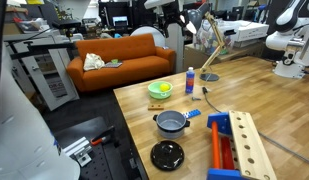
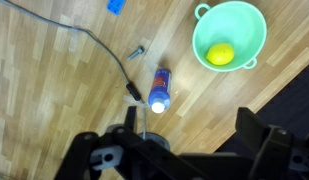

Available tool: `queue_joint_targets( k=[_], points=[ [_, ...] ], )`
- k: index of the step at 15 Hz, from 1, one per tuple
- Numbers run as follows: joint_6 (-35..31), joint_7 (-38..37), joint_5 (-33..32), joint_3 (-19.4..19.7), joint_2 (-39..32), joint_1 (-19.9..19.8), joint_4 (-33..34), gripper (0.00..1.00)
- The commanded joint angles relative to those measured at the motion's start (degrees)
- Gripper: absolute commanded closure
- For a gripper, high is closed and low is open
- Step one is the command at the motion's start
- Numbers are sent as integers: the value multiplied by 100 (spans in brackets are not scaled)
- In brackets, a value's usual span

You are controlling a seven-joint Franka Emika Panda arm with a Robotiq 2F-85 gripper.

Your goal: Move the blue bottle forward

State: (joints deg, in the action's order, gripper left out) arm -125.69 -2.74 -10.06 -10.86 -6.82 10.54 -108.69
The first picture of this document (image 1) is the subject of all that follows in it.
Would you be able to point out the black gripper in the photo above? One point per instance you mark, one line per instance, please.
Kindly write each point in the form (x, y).
(171, 10)

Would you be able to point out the blue bottle with white cap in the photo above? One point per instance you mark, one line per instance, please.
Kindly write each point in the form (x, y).
(190, 81)

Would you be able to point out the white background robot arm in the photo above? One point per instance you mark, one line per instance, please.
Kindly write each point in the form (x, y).
(287, 40)

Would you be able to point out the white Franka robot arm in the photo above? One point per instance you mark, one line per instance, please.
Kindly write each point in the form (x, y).
(24, 140)

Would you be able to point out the white support column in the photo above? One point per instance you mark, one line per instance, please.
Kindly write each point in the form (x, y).
(176, 50)

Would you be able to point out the white round chair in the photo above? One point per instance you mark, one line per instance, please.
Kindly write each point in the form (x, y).
(144, 33)

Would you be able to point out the clear bin of puzzle cubes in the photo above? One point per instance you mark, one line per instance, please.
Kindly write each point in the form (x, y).
(205, 41)

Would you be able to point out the computer monitor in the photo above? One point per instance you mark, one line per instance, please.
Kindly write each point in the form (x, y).
(120, 21)

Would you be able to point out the orange sofa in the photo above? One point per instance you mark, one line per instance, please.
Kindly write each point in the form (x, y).
(134, 71)

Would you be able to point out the yellow ball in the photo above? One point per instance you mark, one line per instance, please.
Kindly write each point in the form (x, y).
(164, 87)

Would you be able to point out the small green cup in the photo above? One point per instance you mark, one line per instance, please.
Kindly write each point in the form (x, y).
(114, 61)

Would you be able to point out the light green bowl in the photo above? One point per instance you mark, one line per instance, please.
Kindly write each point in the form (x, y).
(154, 92)

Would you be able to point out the large cardboard box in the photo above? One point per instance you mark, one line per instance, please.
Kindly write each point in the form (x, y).
(239, 53)

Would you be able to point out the small grey screw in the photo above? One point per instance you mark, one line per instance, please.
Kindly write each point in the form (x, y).
(195, 98)

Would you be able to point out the small flat wooden block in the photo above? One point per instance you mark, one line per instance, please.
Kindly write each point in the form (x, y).
(155, 107)

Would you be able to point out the cream cloth bag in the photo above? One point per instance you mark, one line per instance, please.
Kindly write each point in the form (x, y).
(93, 62)

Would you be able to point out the white flat box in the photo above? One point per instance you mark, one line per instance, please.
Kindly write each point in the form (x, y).
(250, 30)

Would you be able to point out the blue toy brick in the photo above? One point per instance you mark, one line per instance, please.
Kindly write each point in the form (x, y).
(192, 113)

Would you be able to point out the grey cooking pot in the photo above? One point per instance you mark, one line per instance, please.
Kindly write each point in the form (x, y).
(170, 128)

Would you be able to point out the black flat platform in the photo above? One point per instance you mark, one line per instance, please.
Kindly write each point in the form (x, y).
(65, 23)

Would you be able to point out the white panel cart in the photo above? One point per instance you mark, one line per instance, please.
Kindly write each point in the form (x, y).
(57, 83)

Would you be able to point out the black pot lid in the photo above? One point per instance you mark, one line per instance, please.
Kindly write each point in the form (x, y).
(167, 155)

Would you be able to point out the wooden peg rack with blue ends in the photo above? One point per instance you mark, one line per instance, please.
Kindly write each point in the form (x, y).
(245, 146)

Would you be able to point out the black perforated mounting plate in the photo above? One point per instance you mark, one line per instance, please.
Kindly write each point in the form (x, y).
(104, 163)

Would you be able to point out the aluminium bracket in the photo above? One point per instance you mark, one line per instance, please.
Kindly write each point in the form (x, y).
(79, 150)

